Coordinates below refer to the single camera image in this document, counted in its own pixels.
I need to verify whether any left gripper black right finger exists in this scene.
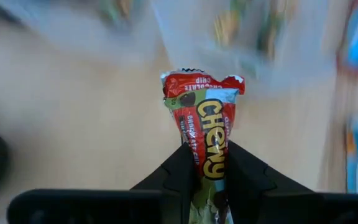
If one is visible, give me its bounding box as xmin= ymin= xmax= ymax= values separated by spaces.
xmin=224 ymin=140 xmax=314 ymax=224

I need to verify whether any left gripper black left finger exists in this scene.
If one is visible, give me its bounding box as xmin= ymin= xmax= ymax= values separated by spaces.
xmin=131 ymin=141 xmax=199 ymax=224

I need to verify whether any red Chewy granola bar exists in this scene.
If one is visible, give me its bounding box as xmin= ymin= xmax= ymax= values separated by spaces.
xmin=160 ymin=67 xmax=246 ymax=224

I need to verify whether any yellow green granola bar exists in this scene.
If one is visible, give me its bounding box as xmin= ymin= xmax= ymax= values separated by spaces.
xmin=211 ymin=8 xmax=281 ymax=62

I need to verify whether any clear plastic container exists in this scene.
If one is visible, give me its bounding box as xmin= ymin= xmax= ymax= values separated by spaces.
xmin=0 ymin=0 xmax=341 ymax=98

